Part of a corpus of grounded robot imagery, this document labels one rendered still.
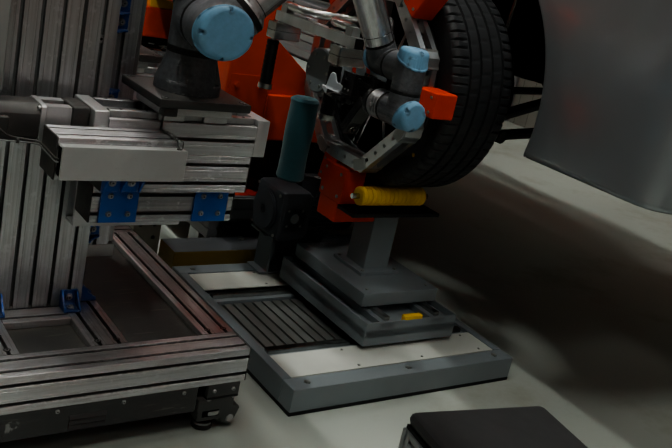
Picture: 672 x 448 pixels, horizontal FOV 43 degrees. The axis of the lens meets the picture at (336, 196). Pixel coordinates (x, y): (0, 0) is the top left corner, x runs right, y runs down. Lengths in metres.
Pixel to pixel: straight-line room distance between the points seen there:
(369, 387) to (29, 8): 1.33
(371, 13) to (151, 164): 0.66
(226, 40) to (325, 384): 1.02
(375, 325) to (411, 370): 0.17
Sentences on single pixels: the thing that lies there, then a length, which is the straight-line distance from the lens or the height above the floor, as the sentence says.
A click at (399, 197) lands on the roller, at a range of 2.60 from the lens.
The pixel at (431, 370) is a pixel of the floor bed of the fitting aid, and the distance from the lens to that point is 2.59.
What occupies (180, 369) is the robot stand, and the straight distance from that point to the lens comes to 2.07.
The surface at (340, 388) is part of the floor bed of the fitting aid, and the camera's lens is 2.39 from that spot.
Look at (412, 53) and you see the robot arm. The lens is 2.02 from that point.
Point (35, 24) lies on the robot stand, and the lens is 1.98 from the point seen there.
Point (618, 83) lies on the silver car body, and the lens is 2.30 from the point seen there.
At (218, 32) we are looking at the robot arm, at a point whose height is 0.98.
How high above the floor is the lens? 1.20
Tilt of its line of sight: 16 degrees down
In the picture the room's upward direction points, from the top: 12 degrees clockwise
